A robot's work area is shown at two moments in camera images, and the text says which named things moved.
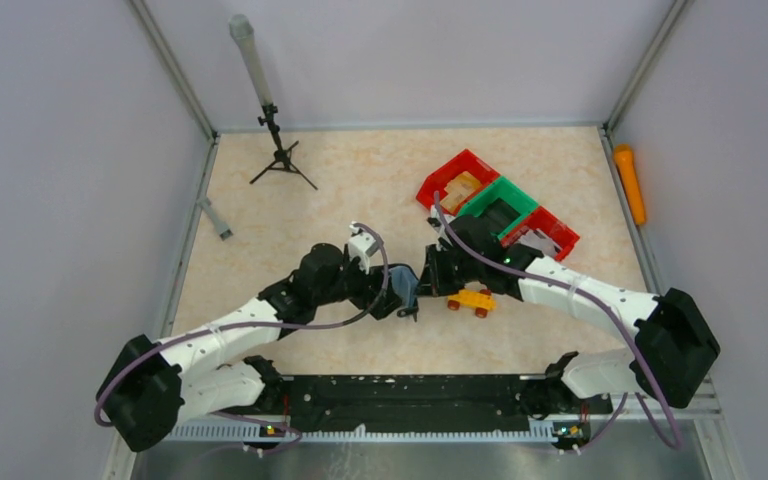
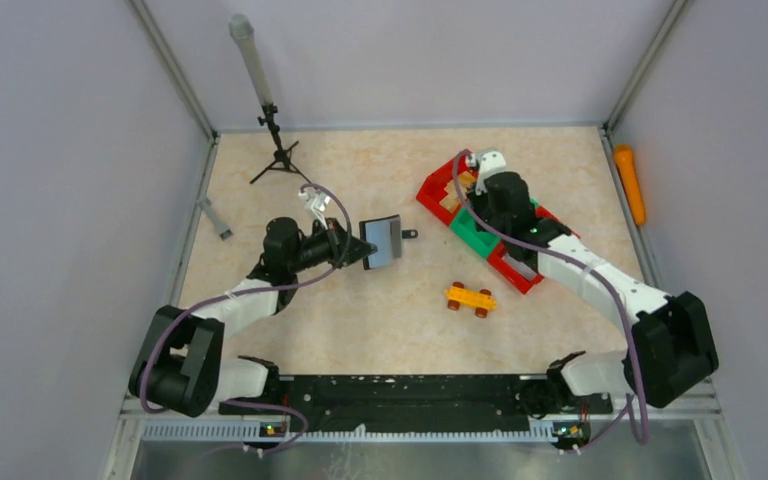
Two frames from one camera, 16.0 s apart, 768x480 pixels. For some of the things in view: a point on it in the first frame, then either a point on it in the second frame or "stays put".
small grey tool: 221,228 stays put
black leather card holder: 402,294 -> 386,235
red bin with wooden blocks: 458,181 stays put
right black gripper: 432,283 -> 477,200
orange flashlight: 624,157 stays put
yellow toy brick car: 480,300 stays put
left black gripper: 363,299 -> 336,237
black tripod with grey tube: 242,29 stays put
